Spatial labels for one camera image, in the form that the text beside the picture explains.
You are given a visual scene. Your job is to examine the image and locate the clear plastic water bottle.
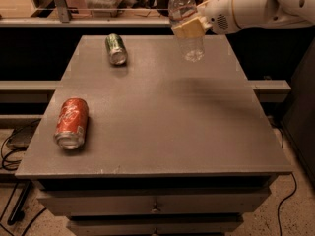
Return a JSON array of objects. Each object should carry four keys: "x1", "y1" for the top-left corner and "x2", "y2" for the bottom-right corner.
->
[{"x1": 168, "y1": 0, "x2": 204, "y2": 62}]

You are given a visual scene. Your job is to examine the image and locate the red coke can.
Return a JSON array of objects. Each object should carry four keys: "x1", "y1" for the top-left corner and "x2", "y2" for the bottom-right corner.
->
[{"x1": 54, "y1": 98, "x2": 89, "y2": 150}]

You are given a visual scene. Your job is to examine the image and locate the grey drawer cabinet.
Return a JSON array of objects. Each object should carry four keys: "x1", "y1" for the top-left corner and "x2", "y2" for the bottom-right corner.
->
[{"x1": 17, "y1": 36, "x2": 291, "y2": 221}]

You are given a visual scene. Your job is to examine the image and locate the black cables on left floor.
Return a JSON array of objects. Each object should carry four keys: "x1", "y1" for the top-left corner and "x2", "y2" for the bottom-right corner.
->
[{"x1": 0, "y1": 120, "x2": 47, "y2": 236}]

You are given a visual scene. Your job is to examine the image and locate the grey drawer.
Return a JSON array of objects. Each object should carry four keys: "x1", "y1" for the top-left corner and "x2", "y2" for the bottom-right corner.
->
[
  {"x1": 38, "y1": 189, "x2": 271, "y2": 217},
  {"x1": 67, "y1": 215, "x2": 243, "y2": 236}
]

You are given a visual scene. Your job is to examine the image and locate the clear plastic container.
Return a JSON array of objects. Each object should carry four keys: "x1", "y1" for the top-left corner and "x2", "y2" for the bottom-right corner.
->
[{"x1": 85, "y1": 0, "x2": 122, "y2": 18}]

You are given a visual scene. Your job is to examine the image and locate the black cable on right floor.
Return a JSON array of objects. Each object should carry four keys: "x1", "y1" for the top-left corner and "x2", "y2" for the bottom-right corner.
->
[{"x1": 276, "y1": 128, "x2": 298, "y2": 236}]

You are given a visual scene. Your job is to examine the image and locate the lower grey drawer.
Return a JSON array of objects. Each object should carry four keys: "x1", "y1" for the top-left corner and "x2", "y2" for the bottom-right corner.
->
[{"x1": 67, "y1": 215, "x2": 243, "y2": 236}]

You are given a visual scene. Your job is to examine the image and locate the upper grey drawer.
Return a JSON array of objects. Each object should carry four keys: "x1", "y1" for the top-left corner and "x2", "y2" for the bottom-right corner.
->
[{"x1": 38, "y1": 189, "x2": 271, "y2": 217}]

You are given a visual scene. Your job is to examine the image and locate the black power adapter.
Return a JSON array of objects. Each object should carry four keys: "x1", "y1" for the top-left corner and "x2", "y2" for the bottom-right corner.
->
[{"x1": 6, "y1": 126, "x2": 35, "y2": 149}]

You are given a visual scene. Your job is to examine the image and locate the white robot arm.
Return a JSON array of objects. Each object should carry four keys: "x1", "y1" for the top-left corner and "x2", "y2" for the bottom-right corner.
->
[{"x1": 171, "y1": 0, "x2": 315, "y2": 39}]

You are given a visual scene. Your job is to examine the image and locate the grey metal railing shelf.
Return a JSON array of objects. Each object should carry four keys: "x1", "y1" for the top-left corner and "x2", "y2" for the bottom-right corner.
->
[{"x1": 0, "y1": 0, "x2": 169, "y2": 28}]

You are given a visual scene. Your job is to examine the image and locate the green soda can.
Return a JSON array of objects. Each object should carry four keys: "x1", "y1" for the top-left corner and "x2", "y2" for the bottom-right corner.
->
[{"x1": 105, "y1": 33, "x2": 128, "y2": 66}]

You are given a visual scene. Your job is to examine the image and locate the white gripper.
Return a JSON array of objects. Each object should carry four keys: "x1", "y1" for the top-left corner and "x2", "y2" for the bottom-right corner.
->
[{"x1": 171, "y1": 0, "x2": 241, "y2": 38}]

